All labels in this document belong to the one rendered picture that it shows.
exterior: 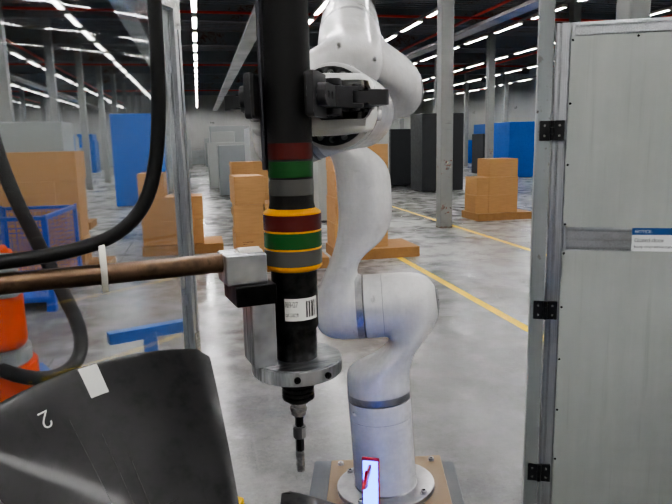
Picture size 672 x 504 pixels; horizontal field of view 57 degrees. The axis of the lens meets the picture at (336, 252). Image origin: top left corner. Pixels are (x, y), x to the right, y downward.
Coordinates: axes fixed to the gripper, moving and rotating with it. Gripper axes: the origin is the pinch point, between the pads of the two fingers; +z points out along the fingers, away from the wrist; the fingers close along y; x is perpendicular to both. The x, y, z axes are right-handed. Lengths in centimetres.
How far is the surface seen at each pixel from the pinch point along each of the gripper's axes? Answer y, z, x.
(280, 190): 0.1, 1.8, -6.7
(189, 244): 70, -127, -33
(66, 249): 12.4, 9.5, -9.8
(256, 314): 1.8, 3.4, -15.5
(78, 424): 19.4, 0.7, -26.7
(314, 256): -2.1, 1.3, -11.6
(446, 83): 29, -1115, 94
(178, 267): 6.5, 5.7, -11.7
